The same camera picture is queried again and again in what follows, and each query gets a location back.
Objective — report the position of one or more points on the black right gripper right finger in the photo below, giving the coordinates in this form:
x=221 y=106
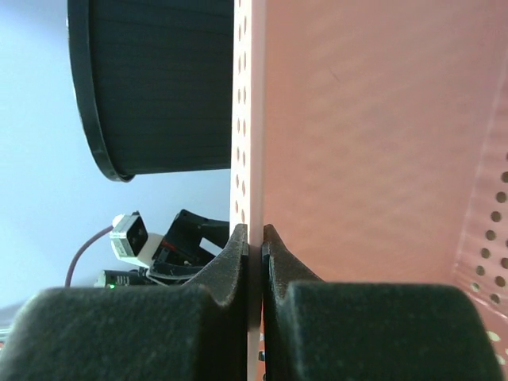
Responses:
x=318 y=330

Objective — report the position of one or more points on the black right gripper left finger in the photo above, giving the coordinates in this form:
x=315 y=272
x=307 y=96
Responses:
x=196 y=331

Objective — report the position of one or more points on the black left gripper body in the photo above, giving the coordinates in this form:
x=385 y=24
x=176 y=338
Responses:
x=180 y=255

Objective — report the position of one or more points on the large black ribbed bin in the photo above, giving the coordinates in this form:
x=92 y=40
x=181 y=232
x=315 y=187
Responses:
x=153 y=82

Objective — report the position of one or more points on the pink perforated basket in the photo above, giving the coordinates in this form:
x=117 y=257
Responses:
x=373 y=136

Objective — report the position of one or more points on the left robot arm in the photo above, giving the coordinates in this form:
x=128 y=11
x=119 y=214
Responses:
x=138 y=276

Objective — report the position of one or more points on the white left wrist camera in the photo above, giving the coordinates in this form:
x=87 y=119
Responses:
x=131 y=242

